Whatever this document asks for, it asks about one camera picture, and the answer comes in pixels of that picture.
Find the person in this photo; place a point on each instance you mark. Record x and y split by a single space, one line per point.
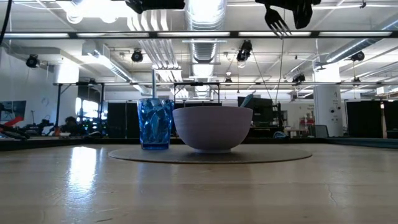
71 126

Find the silver air duct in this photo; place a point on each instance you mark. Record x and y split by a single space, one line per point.
203 18

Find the light blue straw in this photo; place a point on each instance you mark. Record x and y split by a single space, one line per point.
153 84

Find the dark metal fork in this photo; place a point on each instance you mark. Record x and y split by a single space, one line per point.
273 17

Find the black ceiling spotlight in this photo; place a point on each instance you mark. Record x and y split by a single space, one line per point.
358 56
137 56
244 51
32 61

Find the black partition panel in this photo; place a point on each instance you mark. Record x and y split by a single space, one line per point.
365 119
122 119

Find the iridescent purple spoon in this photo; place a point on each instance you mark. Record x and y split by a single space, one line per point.
246 101

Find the pale lavender bowl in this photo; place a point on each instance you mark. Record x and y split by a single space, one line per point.
213 129

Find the white round pillar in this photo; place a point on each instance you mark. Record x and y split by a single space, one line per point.
328 105

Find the round beige placemat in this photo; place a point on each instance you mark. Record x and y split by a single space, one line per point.
264 155

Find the black background robot arm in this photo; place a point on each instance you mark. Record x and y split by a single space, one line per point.
18 130

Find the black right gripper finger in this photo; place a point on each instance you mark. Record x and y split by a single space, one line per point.
303 15

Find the blue faceted plastic tumbler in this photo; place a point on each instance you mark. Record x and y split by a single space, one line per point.
155 124

